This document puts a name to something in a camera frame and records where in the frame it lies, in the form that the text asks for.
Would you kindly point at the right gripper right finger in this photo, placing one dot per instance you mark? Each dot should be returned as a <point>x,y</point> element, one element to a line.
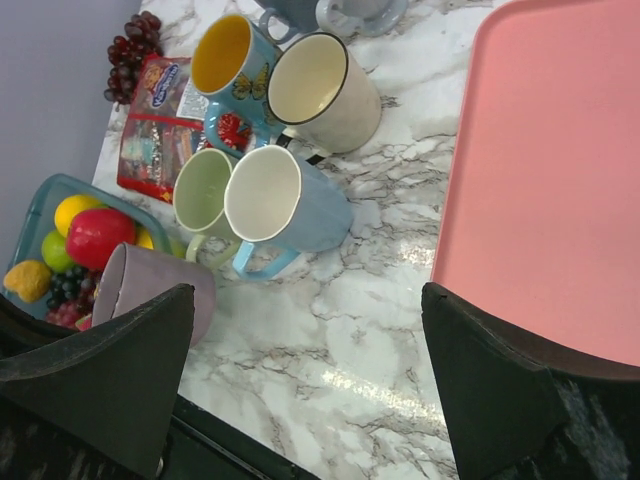
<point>520,406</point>

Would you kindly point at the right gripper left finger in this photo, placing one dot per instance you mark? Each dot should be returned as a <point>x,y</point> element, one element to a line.
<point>94,404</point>

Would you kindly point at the purple mug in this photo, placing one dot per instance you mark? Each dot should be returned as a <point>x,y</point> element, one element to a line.
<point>134,275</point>

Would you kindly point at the light green mug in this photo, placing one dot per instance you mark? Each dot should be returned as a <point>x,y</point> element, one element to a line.
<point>198,203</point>

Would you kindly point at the light blue faceted mug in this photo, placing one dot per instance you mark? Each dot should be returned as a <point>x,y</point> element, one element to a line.
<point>281,207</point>

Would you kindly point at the blue butterfly mug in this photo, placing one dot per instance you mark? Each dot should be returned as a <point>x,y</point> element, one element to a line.
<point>231,68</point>

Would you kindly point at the cream mug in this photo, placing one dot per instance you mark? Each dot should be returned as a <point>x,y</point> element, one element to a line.
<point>323,97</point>

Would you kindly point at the grey-blue mug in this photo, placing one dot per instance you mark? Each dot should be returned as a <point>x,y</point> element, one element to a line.
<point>370,18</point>

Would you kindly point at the dark blue-grey mug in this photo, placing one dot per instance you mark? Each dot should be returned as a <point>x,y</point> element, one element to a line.
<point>298,15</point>

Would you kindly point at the purple grapes in bowl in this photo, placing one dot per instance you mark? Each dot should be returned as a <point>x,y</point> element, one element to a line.
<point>72,298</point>

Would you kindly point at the orange fruit in bowl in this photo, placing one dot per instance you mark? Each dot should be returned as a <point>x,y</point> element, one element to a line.
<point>29,280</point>

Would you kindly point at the green fruit in bowl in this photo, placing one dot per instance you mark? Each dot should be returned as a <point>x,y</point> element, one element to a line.
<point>54,253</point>

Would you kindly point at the red apple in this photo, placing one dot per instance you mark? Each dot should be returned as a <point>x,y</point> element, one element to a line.
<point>95,233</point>

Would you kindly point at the yellow lemon upper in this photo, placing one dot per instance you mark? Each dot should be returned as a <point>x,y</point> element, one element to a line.
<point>143,238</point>

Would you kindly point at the pink tray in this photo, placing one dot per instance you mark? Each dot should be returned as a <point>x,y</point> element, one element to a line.
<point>541,219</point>

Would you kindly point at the teal plastic fruit bowl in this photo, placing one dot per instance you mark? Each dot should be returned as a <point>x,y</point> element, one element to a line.
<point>39,221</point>

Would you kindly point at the red candy bag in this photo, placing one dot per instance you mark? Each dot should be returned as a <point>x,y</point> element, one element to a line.
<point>164,128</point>

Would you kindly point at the dark grapes on table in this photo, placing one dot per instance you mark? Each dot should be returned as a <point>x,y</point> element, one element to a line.
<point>128,53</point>

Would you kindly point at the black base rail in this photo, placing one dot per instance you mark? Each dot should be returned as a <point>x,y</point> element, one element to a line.
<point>199,445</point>

